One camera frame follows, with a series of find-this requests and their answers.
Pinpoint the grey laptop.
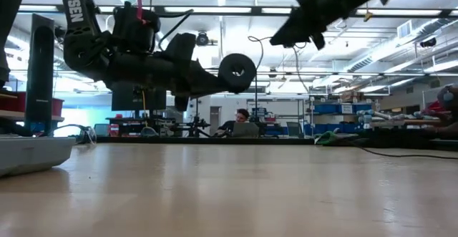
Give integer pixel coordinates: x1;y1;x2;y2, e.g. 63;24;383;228
232;122;260;138

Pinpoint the black equipment desk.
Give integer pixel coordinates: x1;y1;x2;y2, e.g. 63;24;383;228
106;117;176;137

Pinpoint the wooden shelf board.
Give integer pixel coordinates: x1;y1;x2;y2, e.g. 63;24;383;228
0;110;65;123

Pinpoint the ceiling air vent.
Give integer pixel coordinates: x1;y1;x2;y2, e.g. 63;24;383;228
396;20;414;40

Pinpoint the grey storage rack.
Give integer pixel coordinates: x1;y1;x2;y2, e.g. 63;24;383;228
309;97;376;137

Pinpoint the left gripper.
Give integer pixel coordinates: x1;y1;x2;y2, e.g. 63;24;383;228
146;32;232;112

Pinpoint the red plastic bin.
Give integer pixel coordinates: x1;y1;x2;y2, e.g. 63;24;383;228
52;97;65;118
0;92;28;113

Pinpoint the grey green work glove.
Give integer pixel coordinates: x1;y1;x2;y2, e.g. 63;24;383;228
313;129;339;146

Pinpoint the person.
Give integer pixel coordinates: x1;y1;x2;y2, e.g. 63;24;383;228
214;108;251;138
422;84;458;140

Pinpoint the black cord spool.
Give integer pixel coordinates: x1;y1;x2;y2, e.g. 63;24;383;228
218;53;257;94

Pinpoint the black tripod rig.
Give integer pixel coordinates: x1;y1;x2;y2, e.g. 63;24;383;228
167;115;212;138

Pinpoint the white pillar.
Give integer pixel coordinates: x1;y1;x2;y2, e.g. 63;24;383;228
182;95;212;137

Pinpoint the black upright frame post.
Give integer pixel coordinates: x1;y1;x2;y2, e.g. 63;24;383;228
24;14;55;137

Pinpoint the grey looped cable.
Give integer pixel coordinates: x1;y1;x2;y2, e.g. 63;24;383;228
53;124;97;145

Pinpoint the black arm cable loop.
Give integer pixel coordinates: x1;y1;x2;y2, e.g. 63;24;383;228
157;9;194;50

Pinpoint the blue storage bin row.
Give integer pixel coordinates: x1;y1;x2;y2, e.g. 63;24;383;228
303;122;362;137

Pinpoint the thin black cord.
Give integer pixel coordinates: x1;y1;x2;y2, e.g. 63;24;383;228
248;35;458;160

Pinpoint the grey plastic tray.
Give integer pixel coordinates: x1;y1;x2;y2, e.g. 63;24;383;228
0;136;77;178

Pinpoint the black monitor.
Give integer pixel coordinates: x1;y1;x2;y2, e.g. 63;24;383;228
111;82;167;112

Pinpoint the black overhead beam with lights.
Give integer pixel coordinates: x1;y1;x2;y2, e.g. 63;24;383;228
17;4;458;19

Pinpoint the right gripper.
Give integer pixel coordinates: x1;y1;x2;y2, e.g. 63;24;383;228
270;0;344;51

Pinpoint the red strap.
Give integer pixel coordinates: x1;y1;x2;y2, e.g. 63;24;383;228
135;0;148;25

